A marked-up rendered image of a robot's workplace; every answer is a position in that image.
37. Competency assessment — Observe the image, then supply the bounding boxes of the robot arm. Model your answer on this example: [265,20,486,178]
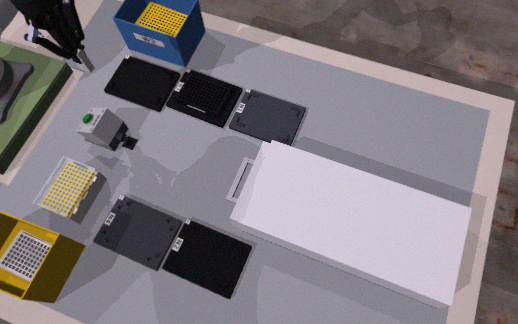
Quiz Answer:
[0,0,34,125]

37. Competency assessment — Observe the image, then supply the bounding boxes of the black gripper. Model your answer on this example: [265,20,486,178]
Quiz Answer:
[10,0,95,73]

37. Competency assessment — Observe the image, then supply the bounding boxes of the yellow waste bin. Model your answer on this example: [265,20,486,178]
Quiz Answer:
[0,211,86,303]

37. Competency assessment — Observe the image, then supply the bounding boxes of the grey bench mat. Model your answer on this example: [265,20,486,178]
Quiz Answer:
[0,0,490,324]

